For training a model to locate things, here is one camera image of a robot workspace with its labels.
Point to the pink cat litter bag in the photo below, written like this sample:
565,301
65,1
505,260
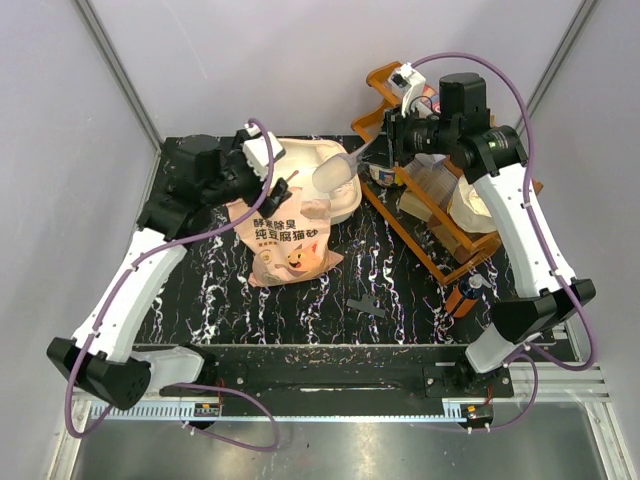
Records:
292,245

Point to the beige plastic litter box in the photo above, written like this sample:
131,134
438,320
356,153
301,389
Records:
304,156

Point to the clear plastic scoop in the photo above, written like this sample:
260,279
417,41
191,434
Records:
338,169

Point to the white cable duct rail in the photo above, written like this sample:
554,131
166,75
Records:
260,411

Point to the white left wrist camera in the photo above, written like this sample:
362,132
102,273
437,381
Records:
254,148

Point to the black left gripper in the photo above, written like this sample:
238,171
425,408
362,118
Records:
279,195

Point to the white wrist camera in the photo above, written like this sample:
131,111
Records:
254,148
407,84

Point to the orange wooden rack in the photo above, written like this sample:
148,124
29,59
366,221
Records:
447,251

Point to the orange blue bottle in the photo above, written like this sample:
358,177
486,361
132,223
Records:
465,295

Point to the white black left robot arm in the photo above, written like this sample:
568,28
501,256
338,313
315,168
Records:
99,357

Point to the light wooden block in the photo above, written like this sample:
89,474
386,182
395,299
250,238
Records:
414,206

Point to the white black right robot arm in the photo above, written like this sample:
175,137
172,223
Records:
493,161

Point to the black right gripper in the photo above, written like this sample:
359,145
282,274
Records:
395,129

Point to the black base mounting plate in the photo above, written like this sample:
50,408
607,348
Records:
350,381

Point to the black plastic clip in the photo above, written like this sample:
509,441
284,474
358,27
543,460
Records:
366,304

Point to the clear plastic packet stack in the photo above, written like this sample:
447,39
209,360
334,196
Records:
432,176

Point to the red white toothpaste box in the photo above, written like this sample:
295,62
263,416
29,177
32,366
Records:
427,104

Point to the beige cloth bag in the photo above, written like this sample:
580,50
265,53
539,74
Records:
468,211

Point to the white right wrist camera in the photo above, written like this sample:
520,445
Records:
407,84

